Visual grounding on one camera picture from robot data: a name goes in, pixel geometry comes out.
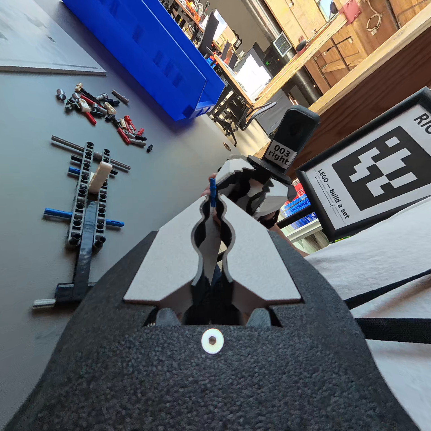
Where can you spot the red wall box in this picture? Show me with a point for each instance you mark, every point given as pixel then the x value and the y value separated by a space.
pixel 352 8

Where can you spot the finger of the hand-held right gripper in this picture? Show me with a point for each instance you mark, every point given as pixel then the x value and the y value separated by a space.
pixel 233 168
pixel 273 198

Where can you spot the black framed marker sign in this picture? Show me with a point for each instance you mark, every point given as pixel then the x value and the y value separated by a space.
pixel 380 168

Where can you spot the blue plastic bin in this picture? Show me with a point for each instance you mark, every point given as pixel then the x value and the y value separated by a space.
pixel 141 43

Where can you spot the dark grey lego beam assembly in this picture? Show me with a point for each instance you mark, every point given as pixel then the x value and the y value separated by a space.
pixel 86 242

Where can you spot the person's right hand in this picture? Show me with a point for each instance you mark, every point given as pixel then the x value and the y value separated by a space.
pixel 209 183

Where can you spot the black office chair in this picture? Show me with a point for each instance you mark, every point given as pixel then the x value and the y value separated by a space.
pixel 235 116

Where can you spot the pile of red grey lego pins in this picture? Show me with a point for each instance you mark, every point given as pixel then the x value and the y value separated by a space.
pixel 89 116

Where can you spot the rack of small blue bins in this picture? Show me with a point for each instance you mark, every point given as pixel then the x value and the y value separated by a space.
pixel 299 205

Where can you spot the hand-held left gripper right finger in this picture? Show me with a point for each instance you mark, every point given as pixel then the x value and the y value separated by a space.
pixel 262 266

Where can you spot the wooden workbench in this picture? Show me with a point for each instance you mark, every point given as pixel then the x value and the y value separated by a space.
pixel 235 80

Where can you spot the blue lego pin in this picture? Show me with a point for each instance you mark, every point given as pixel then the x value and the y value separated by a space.
pixel 212 192

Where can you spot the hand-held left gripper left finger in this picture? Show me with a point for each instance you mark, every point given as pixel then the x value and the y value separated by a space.
pixel 161 259

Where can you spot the person's white shirt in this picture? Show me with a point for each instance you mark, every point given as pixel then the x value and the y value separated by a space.
pixel 387 262

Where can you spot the lego instruction booklet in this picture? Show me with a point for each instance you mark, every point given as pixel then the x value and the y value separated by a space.
pixel 37 37

